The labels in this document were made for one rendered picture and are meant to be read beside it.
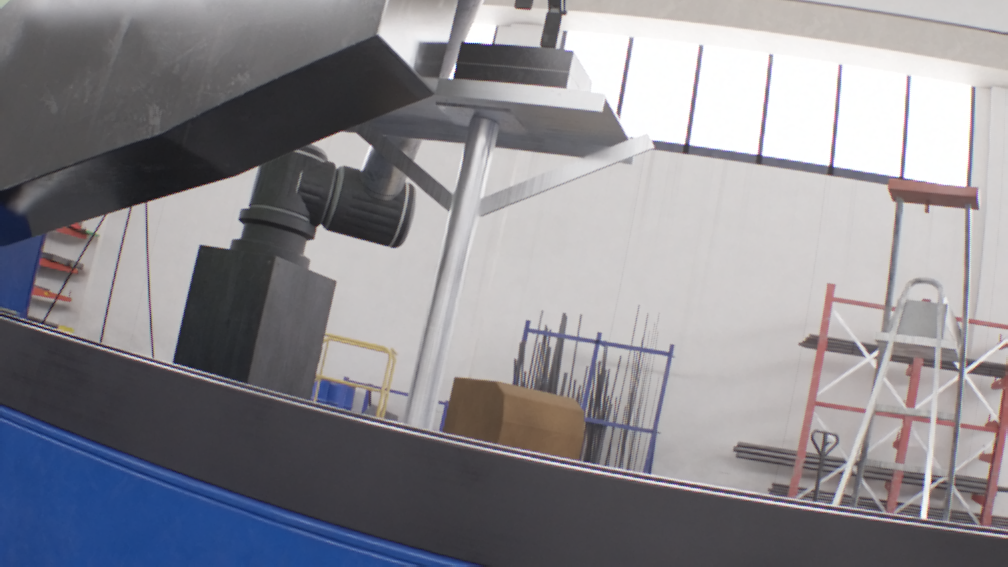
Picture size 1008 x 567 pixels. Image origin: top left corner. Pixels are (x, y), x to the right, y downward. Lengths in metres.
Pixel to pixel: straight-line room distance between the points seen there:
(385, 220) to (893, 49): 10.62
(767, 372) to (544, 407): 9.21
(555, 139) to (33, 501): 1.01
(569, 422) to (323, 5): 2.41
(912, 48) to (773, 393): 4.83
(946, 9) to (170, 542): 12.81
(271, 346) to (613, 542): 1.97
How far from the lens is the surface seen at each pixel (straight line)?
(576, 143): 1.66
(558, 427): 3.43
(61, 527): 1.18
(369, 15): 1.23
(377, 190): 2.90
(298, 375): 2.88
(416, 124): 1.75
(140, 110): 1.37
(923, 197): 4.05
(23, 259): 1.84
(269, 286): 2.72
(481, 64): 1.55
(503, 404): 3.36
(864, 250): 12.80
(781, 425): 12.46
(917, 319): 3.90
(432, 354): 1.46
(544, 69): 1.51
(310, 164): 2.91
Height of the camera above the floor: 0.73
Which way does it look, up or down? 9 degrees up
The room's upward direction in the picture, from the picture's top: 12 degrees clockwise
